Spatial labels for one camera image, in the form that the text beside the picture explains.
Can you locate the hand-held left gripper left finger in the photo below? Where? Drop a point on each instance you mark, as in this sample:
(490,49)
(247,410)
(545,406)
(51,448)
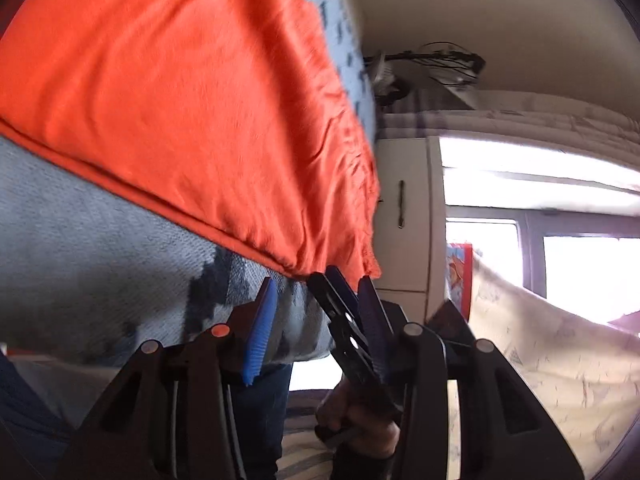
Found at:
(260,332)

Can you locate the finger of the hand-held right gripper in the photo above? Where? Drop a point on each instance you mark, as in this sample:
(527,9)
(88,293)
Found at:
(342,290)
(350,345)

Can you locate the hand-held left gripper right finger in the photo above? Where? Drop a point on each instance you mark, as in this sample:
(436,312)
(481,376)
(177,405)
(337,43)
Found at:
(375,330)

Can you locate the orange pants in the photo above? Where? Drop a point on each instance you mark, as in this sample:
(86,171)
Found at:
(175,85)

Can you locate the person's right forearm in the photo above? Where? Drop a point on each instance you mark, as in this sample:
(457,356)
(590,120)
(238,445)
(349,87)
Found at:
(362,467)

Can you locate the person's right hand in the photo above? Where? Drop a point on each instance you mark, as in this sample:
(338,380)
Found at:
(362,425)

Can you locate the white cabinet door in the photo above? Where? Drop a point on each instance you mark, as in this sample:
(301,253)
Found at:
(410,255)

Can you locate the dark blue jeans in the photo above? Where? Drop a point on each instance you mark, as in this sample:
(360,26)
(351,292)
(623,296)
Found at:
(262,410)

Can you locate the striped cloth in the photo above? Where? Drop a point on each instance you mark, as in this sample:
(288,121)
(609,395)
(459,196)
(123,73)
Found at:
(300,455)

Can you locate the cream printed cloth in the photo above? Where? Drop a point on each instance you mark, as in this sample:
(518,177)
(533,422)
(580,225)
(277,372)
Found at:
(550,360)

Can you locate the window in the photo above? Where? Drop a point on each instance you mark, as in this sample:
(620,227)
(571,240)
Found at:
(565,260)

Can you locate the grey patterned blanket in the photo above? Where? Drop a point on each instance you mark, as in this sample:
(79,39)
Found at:
(75,240)

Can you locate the black tripod stand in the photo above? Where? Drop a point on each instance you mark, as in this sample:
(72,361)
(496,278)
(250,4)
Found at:
(425,58)

